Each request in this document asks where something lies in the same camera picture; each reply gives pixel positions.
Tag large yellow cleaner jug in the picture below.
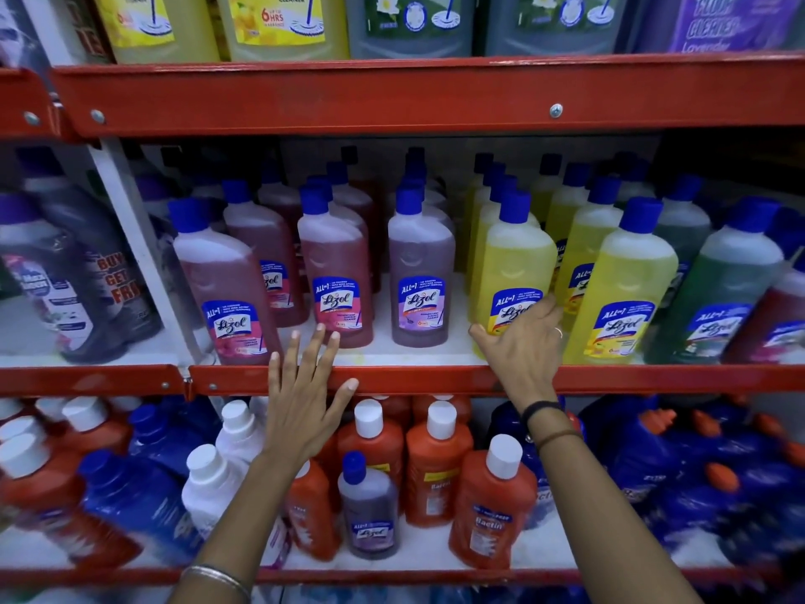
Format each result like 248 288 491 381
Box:
214 0 351 62
91 0 221 65

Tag large green cleaner jug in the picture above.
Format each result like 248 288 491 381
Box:
344 0 477 61
483 0 631 57

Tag rows of pink cleaner bottles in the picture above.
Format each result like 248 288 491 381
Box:
166 144 382 367

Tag white metal shelf upright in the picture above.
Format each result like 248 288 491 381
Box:
18 0 216 367

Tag group of orange white-capped bottles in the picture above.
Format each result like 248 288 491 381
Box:
0 395 540 571

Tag red metal shelf beam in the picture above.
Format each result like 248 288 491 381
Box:
49 52 805 141
187 363 805 398
0 68 62 143
0 364 187 398

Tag person's right hand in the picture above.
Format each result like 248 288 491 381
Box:
468 294 567 413

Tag person's left forearm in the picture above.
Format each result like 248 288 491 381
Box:
166 451 318 604

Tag yellow floor cleaner bottle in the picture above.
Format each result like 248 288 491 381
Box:
468 191 559 360

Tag brown thread wristband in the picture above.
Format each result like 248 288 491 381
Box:
535 429 585 453

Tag group of blue orange-capped bottles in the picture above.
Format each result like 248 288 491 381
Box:
577 395 805 568

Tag green cleaner bottle blue cap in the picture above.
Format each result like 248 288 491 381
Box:
615 158 656 209
653 174 713 324
647 196 785 366

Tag silver bangle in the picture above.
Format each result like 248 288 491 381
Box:
181 564 253 602

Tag person's left hand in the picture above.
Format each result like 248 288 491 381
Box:
264 323 361 465

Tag red cleaner bottle blue cap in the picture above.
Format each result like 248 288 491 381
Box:
722 250 805 366

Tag black wristband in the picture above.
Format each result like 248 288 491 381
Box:
521 400 564 428

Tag rows of yellow cleaner bottles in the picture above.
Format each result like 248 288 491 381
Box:
464 152 680 366

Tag white bottle white cap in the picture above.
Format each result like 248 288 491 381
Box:
181 444 291 570
215 400 269 467

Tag small lavender cleaner bottle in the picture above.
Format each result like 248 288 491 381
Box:
337 450 401 561

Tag large purple cleaner jug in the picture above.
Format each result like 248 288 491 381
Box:
629 0 805 56

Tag black toilet cleaner bottle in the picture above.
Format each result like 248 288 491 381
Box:
0 193 130 365
16 146 166 346

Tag lavender cleaner bottle blue cap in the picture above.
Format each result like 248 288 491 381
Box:
396 174 455 236
402 147 449 195
387 186 456 349

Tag person's right forearm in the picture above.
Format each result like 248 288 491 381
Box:
521 402 704 604

